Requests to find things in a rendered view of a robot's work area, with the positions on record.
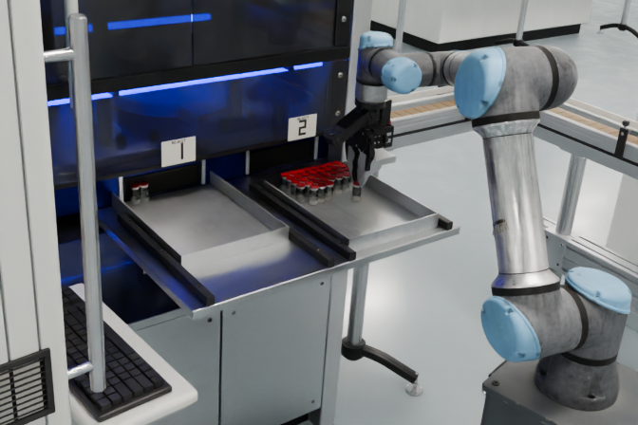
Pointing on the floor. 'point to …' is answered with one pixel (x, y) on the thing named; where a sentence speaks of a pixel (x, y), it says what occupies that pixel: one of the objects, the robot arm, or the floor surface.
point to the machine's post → (362, 2)
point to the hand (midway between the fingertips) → (356, 179)
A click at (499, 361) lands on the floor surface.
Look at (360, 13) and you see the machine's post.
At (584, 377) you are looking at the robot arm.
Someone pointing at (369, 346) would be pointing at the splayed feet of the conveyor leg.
